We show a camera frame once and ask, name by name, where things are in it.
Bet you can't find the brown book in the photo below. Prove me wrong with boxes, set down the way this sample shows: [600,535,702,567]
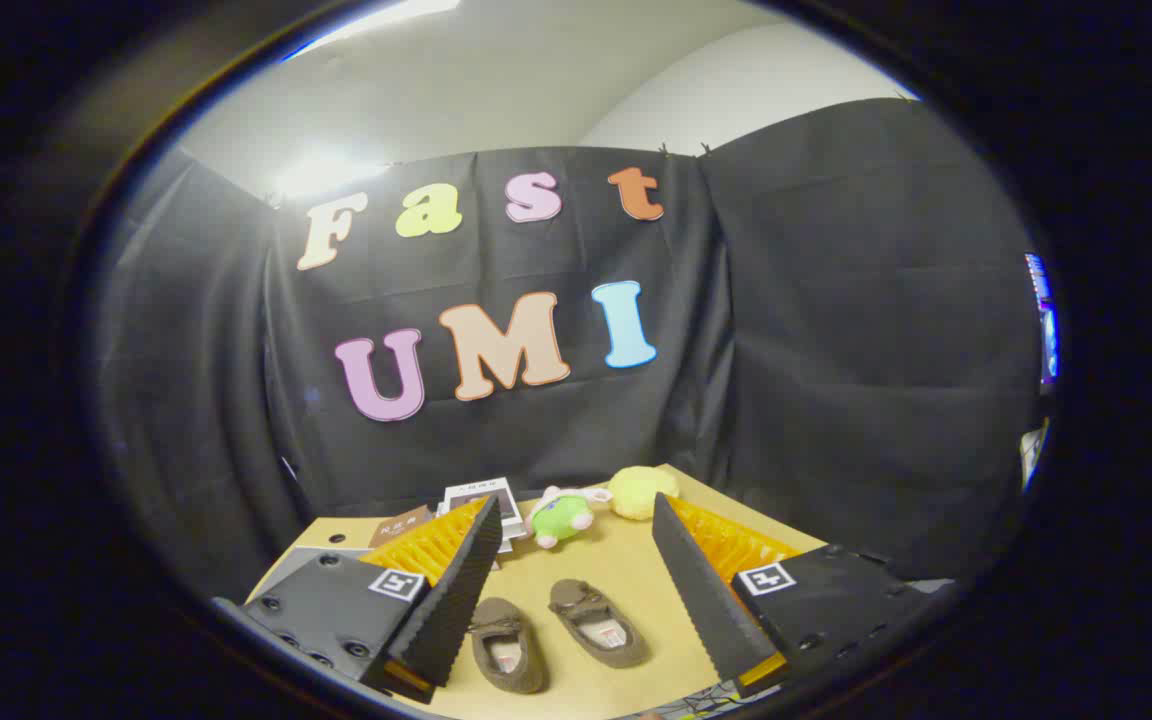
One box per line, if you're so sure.
[368,505,437,549]

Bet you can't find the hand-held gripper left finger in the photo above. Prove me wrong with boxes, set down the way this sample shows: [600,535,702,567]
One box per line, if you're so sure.
[214,495,504,704]

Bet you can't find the green plush toy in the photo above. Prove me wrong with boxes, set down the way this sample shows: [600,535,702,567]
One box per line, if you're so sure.
[529,486,613,550]

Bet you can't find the white book with portrait cover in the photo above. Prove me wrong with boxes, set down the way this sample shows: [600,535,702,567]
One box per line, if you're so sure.
[441,478,523,526]

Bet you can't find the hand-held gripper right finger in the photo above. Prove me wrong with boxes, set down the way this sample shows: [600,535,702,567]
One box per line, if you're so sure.
[651,492,959,699]

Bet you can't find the black cables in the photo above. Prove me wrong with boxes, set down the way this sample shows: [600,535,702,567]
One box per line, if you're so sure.
[654,684,739,720]

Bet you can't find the brown fuzzy slipper shoe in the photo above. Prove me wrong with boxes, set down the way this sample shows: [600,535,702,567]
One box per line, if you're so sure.
[548,578,650,670]
[469,597,549,695]

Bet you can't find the yellow plush toy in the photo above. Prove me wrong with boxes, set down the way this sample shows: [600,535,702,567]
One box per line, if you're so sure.
[608,466,682,522]

